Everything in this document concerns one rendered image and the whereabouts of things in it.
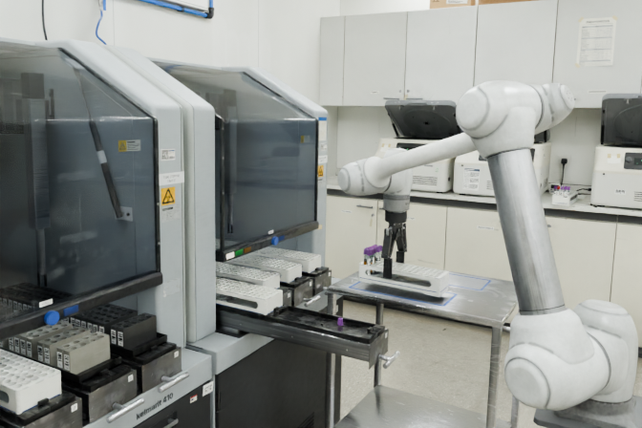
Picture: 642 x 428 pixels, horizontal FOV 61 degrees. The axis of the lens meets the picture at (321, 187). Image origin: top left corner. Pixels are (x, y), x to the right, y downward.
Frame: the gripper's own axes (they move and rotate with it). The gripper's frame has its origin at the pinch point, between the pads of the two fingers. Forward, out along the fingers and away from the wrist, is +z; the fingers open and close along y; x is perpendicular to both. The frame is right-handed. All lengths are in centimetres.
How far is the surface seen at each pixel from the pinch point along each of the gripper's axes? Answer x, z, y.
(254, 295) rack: 28, 3, -42
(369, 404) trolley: 14, 62, 14
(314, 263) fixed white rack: 35.5, 5.1, 5.2
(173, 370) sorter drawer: 28, 14, -76
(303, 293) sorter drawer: 31.3, 12.6, -9.4
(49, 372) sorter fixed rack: 33, 3, -107
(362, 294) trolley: 6.4, 7.7, -11.1
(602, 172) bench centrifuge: -50, -21, 194
